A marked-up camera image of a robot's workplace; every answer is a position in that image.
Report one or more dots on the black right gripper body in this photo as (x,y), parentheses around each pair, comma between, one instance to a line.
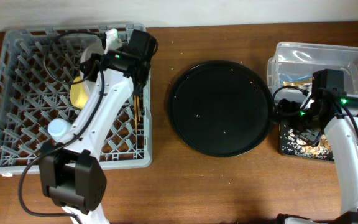
(307,127)

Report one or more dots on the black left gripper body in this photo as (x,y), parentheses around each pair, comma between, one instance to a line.
(143,81)

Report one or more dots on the wooden chopstick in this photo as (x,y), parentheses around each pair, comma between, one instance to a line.
(139,109)
(136,110)

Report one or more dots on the white plate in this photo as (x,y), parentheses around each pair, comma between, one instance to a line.
(92,53)

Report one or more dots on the yellow bowl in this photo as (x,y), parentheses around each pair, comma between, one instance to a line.
(79,95)

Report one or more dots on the light blue cup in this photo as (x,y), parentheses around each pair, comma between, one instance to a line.
(57,128)

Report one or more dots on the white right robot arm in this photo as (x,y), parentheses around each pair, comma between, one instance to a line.
(328,114)

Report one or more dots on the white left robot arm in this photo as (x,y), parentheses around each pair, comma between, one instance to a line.
(70,172)

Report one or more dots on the grey plastic dishwasher rack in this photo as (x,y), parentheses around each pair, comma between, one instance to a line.
(35,66)

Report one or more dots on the food scraps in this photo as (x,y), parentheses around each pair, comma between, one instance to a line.
(309,146)

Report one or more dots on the clear plastic bin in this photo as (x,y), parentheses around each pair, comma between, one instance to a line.
(305,59)

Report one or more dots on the round black tray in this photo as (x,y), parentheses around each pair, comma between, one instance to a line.
(221,108)

